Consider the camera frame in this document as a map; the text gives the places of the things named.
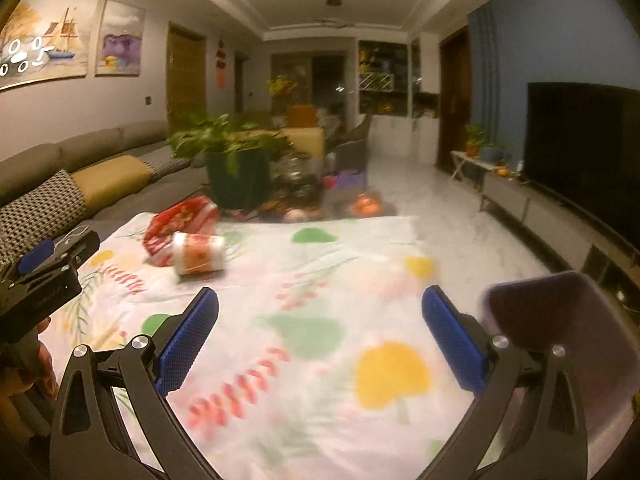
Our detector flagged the black flat television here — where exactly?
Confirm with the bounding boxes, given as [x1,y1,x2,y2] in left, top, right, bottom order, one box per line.
[522,81,640,252]

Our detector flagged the light brown wooden door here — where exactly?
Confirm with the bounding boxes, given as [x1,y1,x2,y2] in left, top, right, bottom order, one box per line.
[166,21,207,132]

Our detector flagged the plant in dark green pot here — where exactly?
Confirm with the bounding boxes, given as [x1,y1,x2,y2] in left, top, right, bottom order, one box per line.
[167,112,297,211]

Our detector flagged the dark brown wooden door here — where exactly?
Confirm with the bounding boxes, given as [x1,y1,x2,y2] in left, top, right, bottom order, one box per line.
[436,26,473,170]

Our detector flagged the white display cabinet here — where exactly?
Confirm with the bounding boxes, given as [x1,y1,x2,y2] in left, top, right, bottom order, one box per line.
[356,37,442,157]

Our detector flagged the small houndstooth cushion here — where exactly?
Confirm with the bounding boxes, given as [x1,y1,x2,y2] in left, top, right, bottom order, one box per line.
[139,142,194,177]

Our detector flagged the orange round teapot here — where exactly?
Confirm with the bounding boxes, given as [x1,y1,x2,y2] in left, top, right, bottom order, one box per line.
[350,192,386,217]

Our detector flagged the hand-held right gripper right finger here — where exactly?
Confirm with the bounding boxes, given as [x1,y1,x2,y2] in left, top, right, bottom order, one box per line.
[415,285,589,480]

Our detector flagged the grey plastic bin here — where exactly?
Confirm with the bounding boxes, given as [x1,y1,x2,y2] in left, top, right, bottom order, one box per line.
[482,271,640,461]

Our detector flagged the grey sofa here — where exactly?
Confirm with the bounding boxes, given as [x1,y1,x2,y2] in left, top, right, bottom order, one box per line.
[0,120,208,273]

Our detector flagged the large houndstooth cushion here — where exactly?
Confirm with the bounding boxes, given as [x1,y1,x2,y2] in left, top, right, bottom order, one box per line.
[0,170,87,267]

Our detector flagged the orange chair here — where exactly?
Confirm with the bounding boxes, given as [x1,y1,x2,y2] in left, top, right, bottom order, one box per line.
[286,105,319,129]

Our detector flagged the grey television cabinet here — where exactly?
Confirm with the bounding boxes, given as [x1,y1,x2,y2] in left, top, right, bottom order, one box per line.
[479,169,640,311]

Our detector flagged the floral printed cloth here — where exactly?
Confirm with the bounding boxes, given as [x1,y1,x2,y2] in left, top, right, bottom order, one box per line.
[37,212,501,480]

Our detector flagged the yellow armchair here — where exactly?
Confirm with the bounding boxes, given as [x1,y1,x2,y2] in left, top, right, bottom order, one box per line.
[240,127,326,161]

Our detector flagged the purple painting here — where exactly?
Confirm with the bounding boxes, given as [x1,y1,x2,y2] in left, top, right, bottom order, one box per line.
[94,0,147,77]

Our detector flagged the white folding side table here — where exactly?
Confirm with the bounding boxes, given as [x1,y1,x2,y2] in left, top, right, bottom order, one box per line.
[450,150,490,182]

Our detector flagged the red plastic bag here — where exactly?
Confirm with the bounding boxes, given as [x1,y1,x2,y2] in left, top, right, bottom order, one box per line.
[144,195,220,266]

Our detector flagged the plant in orange pot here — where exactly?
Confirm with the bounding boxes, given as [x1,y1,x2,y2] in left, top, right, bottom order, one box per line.
[464,123,488,156]

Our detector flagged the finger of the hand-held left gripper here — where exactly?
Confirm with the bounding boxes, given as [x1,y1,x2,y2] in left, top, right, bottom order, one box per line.
[16,239,57,277]
[51,229,101,272]

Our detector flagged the yellow cushion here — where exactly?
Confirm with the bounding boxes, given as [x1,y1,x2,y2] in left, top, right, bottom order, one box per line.
[72,155,153,211]

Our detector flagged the yellow flowers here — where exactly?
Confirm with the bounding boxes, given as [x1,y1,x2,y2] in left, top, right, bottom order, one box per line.
[266,75,297,99]

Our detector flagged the glass kettle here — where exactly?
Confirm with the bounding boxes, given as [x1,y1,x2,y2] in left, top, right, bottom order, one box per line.
[277,152,321,182]

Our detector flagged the purple gift bag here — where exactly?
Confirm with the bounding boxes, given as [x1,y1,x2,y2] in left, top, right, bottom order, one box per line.
[324,171,367,195]

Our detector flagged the red wall hanging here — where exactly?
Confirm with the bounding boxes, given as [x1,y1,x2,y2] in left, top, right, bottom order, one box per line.
[214,42,229,87]

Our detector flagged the sailboat painting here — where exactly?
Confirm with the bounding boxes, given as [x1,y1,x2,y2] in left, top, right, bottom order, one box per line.
[0,0,99,92]

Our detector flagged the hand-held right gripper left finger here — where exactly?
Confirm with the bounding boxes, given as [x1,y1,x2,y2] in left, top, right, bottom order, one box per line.
[50,286,221,480]

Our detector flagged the grey armchair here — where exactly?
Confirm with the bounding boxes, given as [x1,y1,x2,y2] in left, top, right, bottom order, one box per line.
[334,115,375,173]

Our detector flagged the red patterned paper cup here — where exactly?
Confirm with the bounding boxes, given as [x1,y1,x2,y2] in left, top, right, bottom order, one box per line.
[172,231,227,276]

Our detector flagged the plant in blue pot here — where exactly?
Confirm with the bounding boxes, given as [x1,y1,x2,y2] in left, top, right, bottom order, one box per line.
[480,141,507,164]

